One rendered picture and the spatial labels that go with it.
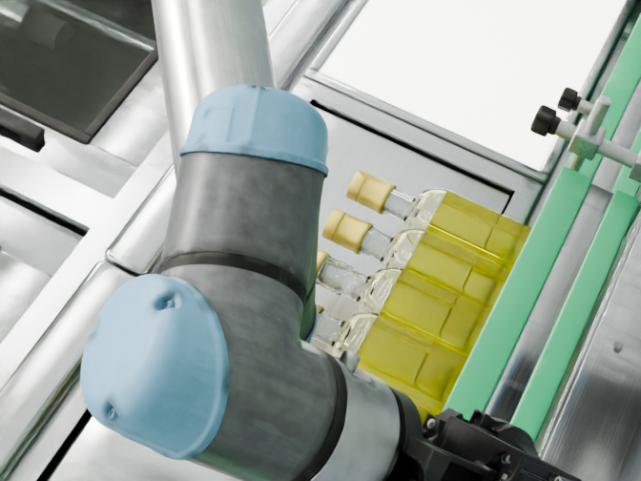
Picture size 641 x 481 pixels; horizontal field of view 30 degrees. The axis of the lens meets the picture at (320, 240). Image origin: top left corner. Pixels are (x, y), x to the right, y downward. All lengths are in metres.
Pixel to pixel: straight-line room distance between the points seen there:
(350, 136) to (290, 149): 0.90
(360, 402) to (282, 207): 0.10
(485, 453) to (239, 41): 0.31
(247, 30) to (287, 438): 0.32
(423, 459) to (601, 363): 0.46
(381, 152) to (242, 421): 0.97
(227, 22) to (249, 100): 0.19
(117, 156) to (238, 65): 0.75
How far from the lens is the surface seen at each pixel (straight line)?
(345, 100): 1.53
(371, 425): 0.59
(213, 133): 0.60
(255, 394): 0.55
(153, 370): 0.52
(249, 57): 0.78
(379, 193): 1.27
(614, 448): 1.02
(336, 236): 1.25
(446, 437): 0.68
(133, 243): 1.39
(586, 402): 1.03
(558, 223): 1.14
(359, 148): 1.49
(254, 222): 0.57
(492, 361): 1.04
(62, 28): 1.66
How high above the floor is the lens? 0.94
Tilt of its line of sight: 10 degrees up
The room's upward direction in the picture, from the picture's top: 65 degrees counter-clockwise
